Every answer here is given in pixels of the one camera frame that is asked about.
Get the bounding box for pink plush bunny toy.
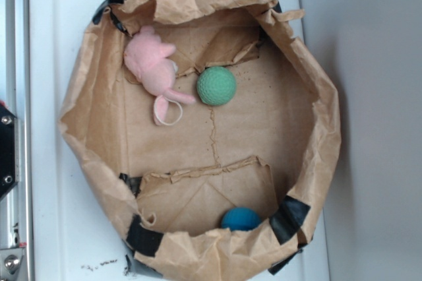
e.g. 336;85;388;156
123;26;196;126

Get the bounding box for blue ball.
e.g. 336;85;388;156
220;207;261;231

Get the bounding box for green dimpled ball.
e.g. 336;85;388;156
196;67;237;106

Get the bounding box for black metal bracket left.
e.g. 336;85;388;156
0;101;17;200

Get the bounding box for brown paper bag bin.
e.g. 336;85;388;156
59;0;341;280

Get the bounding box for silver aluminium frame rail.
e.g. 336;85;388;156
1;0;35;280

